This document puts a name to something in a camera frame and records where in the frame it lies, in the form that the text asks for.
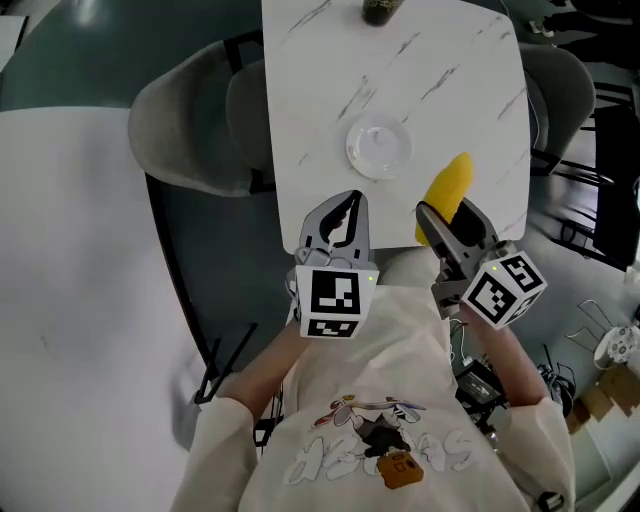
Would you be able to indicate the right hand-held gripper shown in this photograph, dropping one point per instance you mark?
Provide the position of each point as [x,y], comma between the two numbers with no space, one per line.
[500,295]

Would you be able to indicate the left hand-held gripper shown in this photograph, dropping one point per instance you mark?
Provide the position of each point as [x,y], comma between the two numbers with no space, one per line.
[335,295]

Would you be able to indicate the yellow corn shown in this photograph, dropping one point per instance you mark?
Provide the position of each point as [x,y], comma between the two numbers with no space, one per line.
[450,187]

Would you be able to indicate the small white ceramic plate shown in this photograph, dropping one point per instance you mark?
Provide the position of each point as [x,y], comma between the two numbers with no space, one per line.
[380,145]

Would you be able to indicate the person's left forearm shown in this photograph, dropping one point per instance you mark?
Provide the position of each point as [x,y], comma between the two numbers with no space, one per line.
[270,370]

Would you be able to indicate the person's right forearm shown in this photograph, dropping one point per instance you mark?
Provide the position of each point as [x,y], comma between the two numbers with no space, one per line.
[505,360]

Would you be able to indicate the light trousers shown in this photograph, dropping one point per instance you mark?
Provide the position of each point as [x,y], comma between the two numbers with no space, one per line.
[405,270]

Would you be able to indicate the cream printed sweatshirt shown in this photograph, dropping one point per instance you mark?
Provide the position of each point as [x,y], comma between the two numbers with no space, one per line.
[380,360]

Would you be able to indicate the black box device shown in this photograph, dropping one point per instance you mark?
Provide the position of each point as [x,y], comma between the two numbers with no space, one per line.
[477,385]

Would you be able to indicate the white marble table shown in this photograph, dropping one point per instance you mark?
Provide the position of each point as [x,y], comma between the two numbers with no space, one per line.
[450,75]

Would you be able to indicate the gray upholstered chair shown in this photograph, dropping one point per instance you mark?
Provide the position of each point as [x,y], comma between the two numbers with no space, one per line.
[560,90]
[170,125]

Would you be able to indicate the black cup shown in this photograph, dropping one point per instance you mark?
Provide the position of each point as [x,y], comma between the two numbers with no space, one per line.
[381,11]

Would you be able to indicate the cardboard box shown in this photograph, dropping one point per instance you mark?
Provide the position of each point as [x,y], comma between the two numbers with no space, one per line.
[610,395]

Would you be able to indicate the large white table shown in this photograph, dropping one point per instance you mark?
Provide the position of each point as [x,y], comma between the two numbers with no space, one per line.
[75,250]

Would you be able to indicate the small white table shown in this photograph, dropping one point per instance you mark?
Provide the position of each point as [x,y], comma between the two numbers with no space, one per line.
[12,40]

